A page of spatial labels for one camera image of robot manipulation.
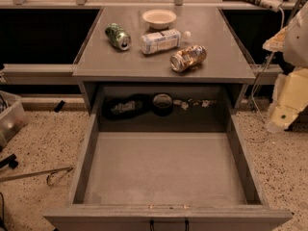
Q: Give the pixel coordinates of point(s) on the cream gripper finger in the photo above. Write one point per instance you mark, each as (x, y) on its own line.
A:
(277, 42)
(289, 99)

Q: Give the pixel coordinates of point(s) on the orange soda can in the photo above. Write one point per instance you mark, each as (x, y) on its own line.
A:
(186, 58)

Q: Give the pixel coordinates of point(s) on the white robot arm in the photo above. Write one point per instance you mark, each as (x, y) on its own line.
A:
(296, 42)

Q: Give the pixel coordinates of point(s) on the grey cabinet with counter top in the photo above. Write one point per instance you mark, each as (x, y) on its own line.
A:
(147, 75)

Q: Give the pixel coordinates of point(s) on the open grey top drawer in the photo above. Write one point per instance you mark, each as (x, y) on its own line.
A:
(124, 180)

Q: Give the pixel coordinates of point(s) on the green soda can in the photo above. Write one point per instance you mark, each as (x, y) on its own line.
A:
(118, 37)

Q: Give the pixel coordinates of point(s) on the clear plastic water bottle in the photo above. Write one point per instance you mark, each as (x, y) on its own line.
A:
(163, 41)

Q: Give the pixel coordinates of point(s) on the white bowl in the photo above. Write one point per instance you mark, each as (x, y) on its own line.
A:
(159, 19)

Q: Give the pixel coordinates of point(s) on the metal rod on floor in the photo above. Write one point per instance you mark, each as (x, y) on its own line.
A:
(34, 174)

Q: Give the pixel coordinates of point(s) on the clear plastic storage bin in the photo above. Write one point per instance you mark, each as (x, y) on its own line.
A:
(12, 117)

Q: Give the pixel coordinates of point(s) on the black clamp on floor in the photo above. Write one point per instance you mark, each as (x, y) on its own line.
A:
(10, 161)

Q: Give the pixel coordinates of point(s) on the black drawer handle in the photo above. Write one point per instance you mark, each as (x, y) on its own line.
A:
(169, 226)

